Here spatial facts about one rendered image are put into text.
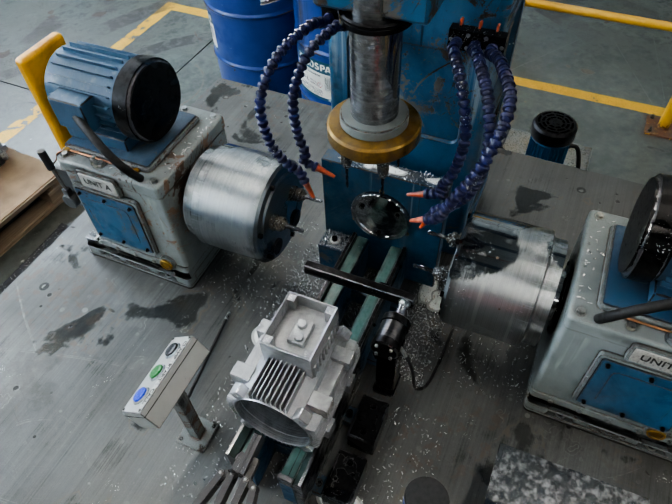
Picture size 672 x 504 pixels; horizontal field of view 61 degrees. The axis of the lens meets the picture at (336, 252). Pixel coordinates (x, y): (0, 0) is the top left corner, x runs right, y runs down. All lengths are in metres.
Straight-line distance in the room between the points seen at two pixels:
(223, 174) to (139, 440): 0.61
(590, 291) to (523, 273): 0.12
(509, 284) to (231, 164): 0.64
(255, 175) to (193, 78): 2.58
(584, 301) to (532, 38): 3.19
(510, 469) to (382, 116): 0.69
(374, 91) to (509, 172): 0.90
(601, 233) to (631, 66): 2.90
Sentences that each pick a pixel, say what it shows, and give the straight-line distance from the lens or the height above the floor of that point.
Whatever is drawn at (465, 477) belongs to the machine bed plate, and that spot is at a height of 0.80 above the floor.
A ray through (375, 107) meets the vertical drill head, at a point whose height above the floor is 1.40.
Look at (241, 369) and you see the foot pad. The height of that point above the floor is 1.08.
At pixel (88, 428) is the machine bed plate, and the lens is 1.44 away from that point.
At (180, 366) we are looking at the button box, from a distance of 1.11.
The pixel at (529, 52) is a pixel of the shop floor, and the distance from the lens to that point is 4.02.
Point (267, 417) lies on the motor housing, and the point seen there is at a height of 0.95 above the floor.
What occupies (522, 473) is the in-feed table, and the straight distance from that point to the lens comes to 1.19.
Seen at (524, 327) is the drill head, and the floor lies 1.07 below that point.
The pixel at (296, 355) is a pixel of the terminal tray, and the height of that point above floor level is 1.14.
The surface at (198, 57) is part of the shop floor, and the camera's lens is 4.01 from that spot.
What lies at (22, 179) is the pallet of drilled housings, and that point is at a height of 0.15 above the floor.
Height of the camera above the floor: 2.01
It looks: 50 degrees down
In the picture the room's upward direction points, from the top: 3 degrees counter-clockwise
